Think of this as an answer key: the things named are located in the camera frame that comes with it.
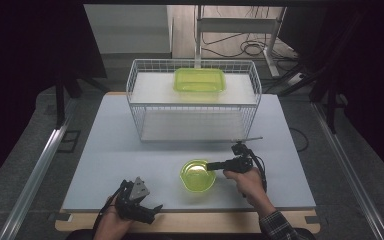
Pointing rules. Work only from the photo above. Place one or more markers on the white cabinet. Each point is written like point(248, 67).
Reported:
point(130, 30)

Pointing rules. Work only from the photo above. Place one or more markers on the green rectangular plastic tray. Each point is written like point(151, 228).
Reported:
point(199, 80)

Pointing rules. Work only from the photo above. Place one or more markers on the person's left hand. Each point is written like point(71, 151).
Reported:
point(113, 225)

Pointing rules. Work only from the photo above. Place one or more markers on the black stand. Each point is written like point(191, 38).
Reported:
point(330, 110)
point(60, 100)

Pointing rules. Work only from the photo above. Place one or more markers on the black square floor frame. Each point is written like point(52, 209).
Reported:
point(69, 141)

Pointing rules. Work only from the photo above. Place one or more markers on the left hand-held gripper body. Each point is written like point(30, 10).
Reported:
point(133, 200)

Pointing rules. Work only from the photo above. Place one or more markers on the green round plastic bowl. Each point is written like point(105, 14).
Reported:
point(196, 176)

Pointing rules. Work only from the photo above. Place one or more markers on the aluminium rail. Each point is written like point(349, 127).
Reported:
point(33, 180)
point(350, 170)

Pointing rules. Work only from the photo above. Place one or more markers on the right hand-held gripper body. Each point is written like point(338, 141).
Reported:
point(241, 161)

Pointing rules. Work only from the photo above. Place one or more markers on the person's right hand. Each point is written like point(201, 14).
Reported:
point(246, 186)

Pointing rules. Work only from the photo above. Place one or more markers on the white metal desk frame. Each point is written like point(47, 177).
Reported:
point(236, 25)

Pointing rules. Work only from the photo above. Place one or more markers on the white power strip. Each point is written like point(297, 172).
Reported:
point(296, 78)

